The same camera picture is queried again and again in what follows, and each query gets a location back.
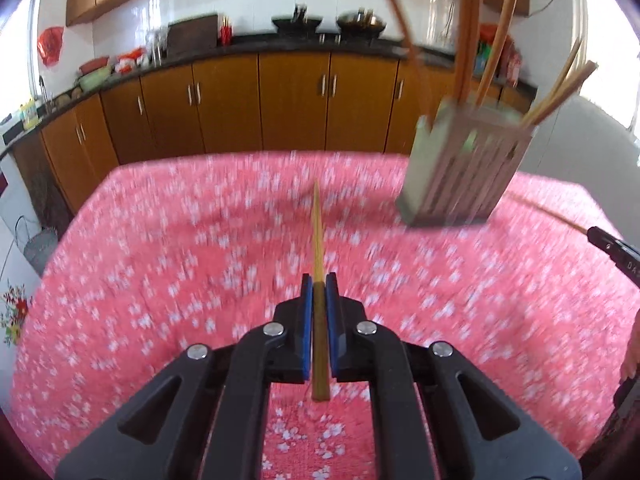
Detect wooden chopstick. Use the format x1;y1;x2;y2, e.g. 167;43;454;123
504;191;588;236
311;182;331;402

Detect right kitchen window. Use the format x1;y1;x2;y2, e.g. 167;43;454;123
574;0;639;136

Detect kitchen window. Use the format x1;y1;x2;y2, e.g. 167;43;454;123
0;0;40;122
574;0;639;136

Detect left kitchen window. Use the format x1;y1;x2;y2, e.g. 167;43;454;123
0;0;40;122

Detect person's right hand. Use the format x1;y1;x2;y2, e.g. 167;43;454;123
620;316;640;382

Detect pink floral tablecloth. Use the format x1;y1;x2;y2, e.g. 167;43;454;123
10;154;639;471

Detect beige perforated utensil holder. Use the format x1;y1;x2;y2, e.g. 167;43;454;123
396;98;537;228

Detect chopstick in holder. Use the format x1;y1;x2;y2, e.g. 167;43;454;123
452;0;482;104
475;0;518;107
521;61;598;127
388;0;422;70
536;37;582;108

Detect orange lower base cabinets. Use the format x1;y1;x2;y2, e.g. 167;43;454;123
12;52;539;216

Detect red condiment bottles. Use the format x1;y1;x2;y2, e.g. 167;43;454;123
500;36;523;88

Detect black stone countertop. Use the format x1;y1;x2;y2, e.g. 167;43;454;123
0;31;539;162

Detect black wok on stove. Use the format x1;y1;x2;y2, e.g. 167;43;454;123
271;3;323;36

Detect small red bottle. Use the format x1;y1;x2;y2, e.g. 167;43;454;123
219;15;233;47

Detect wok with steel lid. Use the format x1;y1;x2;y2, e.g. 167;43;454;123
336;8;386;38

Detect grey waste bin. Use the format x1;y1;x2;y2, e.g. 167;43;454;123
14;216;58;276

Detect dark wooden cutting board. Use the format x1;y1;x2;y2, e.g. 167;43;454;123
166;13;218;58

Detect green plastic basin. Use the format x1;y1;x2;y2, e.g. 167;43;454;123
78;65;112;92

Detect red bag hanging on wall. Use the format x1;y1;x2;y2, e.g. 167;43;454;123
37;26;64;67

